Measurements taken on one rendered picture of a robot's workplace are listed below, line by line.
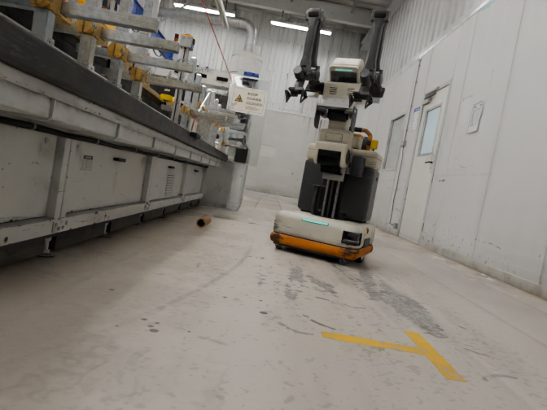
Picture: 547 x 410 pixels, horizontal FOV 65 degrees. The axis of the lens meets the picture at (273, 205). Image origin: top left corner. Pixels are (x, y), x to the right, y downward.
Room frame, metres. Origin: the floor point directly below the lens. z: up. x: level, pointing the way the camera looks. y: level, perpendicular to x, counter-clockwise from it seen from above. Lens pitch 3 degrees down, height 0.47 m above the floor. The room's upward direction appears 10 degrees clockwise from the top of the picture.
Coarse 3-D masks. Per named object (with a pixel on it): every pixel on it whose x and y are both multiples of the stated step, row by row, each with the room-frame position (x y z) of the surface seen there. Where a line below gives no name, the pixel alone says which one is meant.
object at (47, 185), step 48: (144, 96) 2.60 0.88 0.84; (0, 144) 1.35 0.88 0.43; (48, 144) 1.64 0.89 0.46; (96, 144) 2.08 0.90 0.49; (0, 192) 1.39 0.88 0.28; (48, 192) 1.69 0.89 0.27; (96, 192) 2.17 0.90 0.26; (144, 192) 2.97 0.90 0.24; (192, 192) 4.97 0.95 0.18; (0, 240) 1.37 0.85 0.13
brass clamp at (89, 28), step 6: (78, 24) 1.29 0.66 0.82; (84, 24) 1.29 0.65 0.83; (90, 24) 1.29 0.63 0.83; (96, 24) 1.30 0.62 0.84; (102, 24) 1.36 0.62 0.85; (78, 30) 1.31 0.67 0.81; (84, 30) 1.29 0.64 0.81; (90, 30) 1.30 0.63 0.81; (96, 30) 1.32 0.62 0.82; (96, 36) 1.33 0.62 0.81; (96, 42) 1.39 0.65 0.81; (102, 42) 1.38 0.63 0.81
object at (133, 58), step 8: (96, 48) 1.61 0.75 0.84; (104, 48) 1.61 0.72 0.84; (104, 56) 1.61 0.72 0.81; (128, 56) 1.61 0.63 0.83; (136, 56) 1.61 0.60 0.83; (144, 56) 1.61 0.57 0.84; (144, 64) 1.63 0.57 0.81; (152, 64) 1.61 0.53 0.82; (160, 64) 1.61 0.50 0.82; (168, 64) 1.61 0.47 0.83; (176, 64) 1.61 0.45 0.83; (184, 64) 1.61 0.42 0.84; (192, 64) 1.61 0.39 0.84; (192, 72) 1.63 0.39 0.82
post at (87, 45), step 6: (90, 0) 1.32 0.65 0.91; (96, 0) 1.32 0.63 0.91; (102, 0) 1.35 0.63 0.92; (90, 6) 1.32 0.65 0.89; (96, 6) 1.32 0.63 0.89; (84, 36) 1.32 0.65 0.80; (90, 36) 1.32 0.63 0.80; (84, 42) 1.32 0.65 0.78; (90, 42) 1.32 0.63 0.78; (84, 48) 1.32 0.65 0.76; (90, 48) 1.32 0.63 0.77; (78, 54) 1.32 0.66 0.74; (84, 54) 1.32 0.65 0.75; (90, 54) 1.33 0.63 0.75; (78, 60) 1.32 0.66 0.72; (84, 60) 1.32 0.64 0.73; (90, 60) 1.33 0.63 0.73
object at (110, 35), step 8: (56, 24) 1.36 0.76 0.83; (64, 24) 1.36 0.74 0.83; (72, 24) 1.36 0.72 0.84; (64, 32) 1.37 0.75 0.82; (72, 32) 1.36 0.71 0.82; (104, 32) 1.36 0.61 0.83; (112, 32) 1.36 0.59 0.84; (120, 32) 1.36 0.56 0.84; (104, 40) 1.39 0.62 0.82; (112, 40) 1.37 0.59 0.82; (120, 40) 1.36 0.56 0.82; (128, 40) 1.36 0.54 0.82; (136, 40) 1.36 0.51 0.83; (144, 40) 1.36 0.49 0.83; (152, 40) 1.36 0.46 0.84; (160, 40) 1.36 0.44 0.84; (168, 40) 1.36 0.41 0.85; (152, 48) 1.38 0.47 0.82; (160, 48) 1.36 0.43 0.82; (168, 48) 1.36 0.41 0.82; (176, 48) 1.36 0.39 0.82
